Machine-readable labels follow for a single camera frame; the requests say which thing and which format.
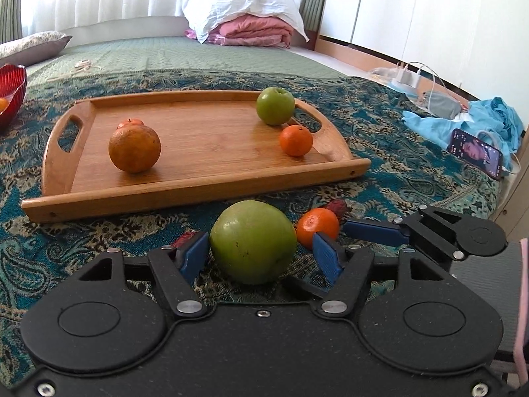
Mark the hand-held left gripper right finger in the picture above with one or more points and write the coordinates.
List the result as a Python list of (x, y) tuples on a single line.
[(328, 256)]

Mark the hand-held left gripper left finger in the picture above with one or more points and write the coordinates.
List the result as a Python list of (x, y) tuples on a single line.
[(193, 256)]

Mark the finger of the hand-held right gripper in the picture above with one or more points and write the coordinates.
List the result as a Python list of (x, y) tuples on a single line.
[(303, 287), (372, 230)]

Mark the green apple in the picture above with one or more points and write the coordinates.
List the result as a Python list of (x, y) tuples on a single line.
[(275, 105), (253, 242)]

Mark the large reddish orange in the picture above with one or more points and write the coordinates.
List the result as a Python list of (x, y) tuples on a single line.
[(134, 149)]

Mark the dark red date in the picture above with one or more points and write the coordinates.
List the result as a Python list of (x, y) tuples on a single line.
[(184, 240), (337, 209)]

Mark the teal paisley blanket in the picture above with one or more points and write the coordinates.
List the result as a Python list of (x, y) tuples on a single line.
[(392, 173)]

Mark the grey fabric cushion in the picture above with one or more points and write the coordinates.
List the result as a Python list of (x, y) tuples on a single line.
[(483, 297)]

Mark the smartphone with lit screen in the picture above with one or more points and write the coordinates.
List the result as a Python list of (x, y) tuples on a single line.
[(475, 153)]

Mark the light blue cloth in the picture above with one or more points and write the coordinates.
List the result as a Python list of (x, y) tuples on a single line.
[(496, 118)]

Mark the grey pouch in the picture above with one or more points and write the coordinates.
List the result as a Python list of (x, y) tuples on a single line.
[(442, 103)]

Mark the white charger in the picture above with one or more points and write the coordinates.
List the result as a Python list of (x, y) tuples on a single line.
[(407, 75)]

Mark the green quilted bedspread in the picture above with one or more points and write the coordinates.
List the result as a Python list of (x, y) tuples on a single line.
[(186, 53)]

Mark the white wardrobe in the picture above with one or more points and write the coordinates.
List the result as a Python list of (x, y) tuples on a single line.
[(413, 8)]

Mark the folded pink blanket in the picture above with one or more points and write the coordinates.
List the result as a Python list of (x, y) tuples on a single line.
[(256, 31)]

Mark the grey bed headboard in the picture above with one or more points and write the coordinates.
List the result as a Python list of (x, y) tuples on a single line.
[(124, 29)]

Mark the red glass bowl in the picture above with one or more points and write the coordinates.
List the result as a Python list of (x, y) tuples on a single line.
[(12, 87)]

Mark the patterned grey pillow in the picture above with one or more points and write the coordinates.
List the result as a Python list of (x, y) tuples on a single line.
[(33, 45)]

